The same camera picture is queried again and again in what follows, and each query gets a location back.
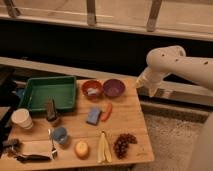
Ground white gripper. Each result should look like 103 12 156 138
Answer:
136 67 163 97

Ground blue sponge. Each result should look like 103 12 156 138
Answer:
86 107 101 125

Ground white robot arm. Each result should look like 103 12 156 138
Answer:
136 46 213 171

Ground purple bowl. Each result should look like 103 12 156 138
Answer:
103 79 125 98

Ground white item in red bowl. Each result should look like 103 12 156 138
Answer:
87 88 99 95

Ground red bowl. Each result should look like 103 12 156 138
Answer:
81 80 103 99

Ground orange carrot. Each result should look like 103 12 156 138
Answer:
101 103 113 122

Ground dark red grapes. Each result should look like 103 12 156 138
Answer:
113 133 137 159

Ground yellow banana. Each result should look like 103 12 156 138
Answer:
97 131 112 163

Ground green plastic tray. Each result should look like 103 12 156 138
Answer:
19 76 77 112

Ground yellow round fruit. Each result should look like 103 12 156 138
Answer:
74 141 89 159

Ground dark brown block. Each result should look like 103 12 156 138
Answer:
45 99 58 122

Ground blue cup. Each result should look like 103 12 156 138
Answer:
53 127 68 145

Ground metal fork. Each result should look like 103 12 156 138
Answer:
48 129 57 159

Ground white paper cup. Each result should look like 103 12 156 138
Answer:
11 108 33 129

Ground black handled tool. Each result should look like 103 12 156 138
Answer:
15 154 51 163

